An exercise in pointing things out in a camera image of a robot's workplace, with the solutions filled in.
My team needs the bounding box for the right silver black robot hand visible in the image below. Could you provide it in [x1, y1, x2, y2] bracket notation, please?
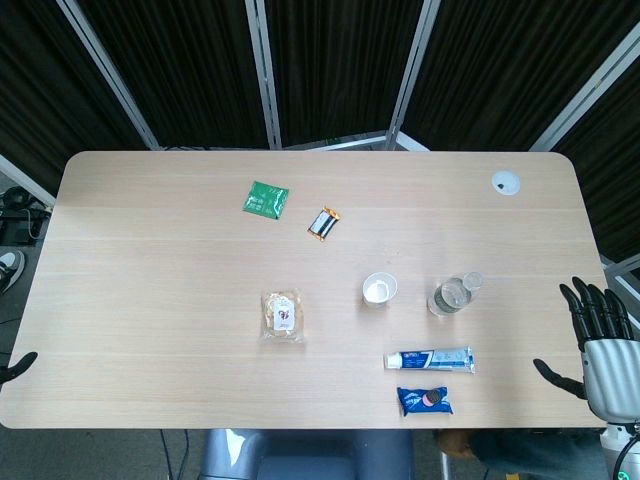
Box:
[532, 276, 640, 426]

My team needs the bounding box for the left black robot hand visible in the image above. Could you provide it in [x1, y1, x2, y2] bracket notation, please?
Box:
[0, 351, 39, 386]

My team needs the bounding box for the transparent plastic water bottle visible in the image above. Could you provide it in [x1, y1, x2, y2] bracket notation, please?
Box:
[426, 271, 486, 318]

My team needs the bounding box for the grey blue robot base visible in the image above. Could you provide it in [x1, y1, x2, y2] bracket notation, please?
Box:
[199, 428, 416, 480]

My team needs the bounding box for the white paper cup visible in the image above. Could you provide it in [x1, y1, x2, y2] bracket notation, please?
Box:
[361, 271, 399, 308]

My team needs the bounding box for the grey white sneaker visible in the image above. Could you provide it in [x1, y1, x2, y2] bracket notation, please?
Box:
[0, 249, 27, 296]

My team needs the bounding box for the blue jeans leg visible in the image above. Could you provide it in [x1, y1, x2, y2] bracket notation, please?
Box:
[469, 428, 607, 480]

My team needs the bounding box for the brown shoe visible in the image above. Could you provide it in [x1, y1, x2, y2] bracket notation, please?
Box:
[432, 428, 475, 457]

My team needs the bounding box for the blue white toothpaste tube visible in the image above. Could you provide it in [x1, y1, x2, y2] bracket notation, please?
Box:
[383, 345, 477, 374]

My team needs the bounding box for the blue cookie pack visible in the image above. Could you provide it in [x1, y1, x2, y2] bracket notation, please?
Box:
[396, 385, 456, 417]

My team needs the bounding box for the black fabric screen panel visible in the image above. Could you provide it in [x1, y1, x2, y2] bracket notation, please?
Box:
[0, 0, 151, 166]
[399, 0, 640, 150]
[552, 64, 640, 264]
[264, 0, 434, 141]
[74, 0, 274, 150]

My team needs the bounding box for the clear bread packet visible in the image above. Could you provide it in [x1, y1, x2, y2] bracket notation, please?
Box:
[258, 288, 306, 344]

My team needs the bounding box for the green sachet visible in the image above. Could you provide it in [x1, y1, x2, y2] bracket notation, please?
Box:
[241, 179, 292, 220]

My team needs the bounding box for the orange black snack bar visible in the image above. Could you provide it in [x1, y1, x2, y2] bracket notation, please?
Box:
[306, 205, 343, 244]

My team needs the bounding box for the black equipment with cables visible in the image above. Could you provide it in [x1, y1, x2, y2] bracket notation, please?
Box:
[0, 187, 54, 247]

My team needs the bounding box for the black cable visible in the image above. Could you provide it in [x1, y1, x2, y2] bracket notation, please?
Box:
[158, 428, 190, 480]

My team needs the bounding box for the white metal screen post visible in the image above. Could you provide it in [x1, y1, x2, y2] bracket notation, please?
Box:
[54, 0, 162, 150]
[243, 0, 283, 150]
[0, 153, 57, 209]
[386, 0, 442, 150]
[528, 42, 640, 150]

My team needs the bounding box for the white round cable grommet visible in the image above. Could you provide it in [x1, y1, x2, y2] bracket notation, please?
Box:
[490, 170, 522, 197]

